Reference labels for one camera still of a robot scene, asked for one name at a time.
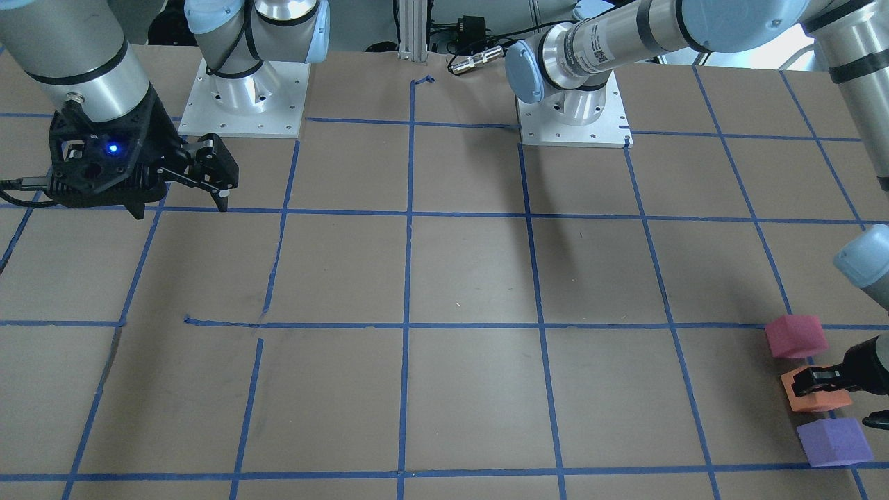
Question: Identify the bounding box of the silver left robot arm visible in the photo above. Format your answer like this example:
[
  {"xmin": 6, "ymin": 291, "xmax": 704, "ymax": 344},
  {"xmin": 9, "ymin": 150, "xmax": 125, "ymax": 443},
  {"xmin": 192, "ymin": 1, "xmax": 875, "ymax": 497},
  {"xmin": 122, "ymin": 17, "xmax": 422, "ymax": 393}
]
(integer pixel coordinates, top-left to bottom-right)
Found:
[{"xmin": 506, "ymin": 1, "xmax": 887, "ymax": 397}]

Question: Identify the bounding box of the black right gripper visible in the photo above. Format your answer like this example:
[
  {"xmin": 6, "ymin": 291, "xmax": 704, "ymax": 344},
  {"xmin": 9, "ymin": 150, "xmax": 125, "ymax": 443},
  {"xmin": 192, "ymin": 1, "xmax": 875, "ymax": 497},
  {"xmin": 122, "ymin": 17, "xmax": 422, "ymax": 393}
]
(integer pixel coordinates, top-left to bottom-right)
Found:
[{"xmin": 47, "ymin": 87, "xmax": 239, "ymax": 219}]

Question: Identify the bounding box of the orange foam cube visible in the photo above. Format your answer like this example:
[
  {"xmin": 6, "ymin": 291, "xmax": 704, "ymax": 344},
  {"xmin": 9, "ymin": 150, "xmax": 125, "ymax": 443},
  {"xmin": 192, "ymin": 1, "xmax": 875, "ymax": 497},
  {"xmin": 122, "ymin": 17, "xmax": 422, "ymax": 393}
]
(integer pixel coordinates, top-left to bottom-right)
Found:
[{"xmin": 780, "ymin": 367, "xmax": 853, "ymax": 413}]

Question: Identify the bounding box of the silver cylindrical connector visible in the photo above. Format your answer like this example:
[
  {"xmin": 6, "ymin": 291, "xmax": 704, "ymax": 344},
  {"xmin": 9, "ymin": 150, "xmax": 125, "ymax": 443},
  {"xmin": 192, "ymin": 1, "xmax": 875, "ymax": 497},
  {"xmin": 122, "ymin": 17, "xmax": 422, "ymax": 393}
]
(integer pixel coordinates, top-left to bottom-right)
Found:
[{"xmin": 447, "ymin": 45, "xmax": 505, "ymax": 76}]

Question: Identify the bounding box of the aluminium frame post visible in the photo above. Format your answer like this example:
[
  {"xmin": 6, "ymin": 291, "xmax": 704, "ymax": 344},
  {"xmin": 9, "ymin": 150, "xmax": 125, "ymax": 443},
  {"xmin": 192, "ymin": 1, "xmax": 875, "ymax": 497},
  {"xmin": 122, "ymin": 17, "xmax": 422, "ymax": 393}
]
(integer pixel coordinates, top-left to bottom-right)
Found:
[{"xmin": 396, "ymin": 0, "xmax": 431, "ymax": 65}]

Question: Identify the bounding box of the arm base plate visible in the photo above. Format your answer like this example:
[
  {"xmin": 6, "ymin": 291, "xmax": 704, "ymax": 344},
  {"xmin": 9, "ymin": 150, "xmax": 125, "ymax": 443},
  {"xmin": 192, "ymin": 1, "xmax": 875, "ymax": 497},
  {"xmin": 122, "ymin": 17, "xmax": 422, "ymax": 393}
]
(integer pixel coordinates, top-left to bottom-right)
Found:
[
  {"xmin": 515, "ymin": 72, "xmax": 634, "ymax": 149},
  {"xmin": 178, "ymin": 61, "xmax": 312, "ymax": 139}
]

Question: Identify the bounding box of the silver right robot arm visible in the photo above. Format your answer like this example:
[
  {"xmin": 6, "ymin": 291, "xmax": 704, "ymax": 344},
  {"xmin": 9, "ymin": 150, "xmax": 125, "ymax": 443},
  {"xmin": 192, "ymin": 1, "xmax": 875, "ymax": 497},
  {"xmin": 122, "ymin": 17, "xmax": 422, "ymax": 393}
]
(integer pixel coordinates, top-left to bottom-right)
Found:
[{"xmin": 2, "ymin": 1, "xmax": 331, "ymax": 219}]

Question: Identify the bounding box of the purple foam cube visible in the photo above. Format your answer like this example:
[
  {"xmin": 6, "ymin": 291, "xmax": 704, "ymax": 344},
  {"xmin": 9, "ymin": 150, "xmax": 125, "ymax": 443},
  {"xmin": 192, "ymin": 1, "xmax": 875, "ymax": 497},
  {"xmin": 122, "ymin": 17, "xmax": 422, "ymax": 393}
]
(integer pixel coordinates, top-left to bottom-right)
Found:
[{"xmin": 796, "ymin": 418, "xmax": 875, "ymax": 467}]

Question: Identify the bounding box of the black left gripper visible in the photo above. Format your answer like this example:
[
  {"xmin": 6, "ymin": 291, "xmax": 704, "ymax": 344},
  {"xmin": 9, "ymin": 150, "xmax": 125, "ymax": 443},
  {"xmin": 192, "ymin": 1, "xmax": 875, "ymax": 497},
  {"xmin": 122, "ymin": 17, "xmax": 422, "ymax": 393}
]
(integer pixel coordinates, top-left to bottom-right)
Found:
[{"xmin": 793, "ymin": 333, "xmax": 889, "ymax": 429}]

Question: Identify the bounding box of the pink foam cube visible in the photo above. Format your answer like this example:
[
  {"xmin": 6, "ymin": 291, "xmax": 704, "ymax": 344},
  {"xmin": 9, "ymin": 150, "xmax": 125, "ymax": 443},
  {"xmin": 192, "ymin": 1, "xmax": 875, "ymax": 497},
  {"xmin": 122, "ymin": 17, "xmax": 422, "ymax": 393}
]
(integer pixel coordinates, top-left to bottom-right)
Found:
[{"xmin": 765, "ymin": 315, "xmax": 829, "ymax": 358}]

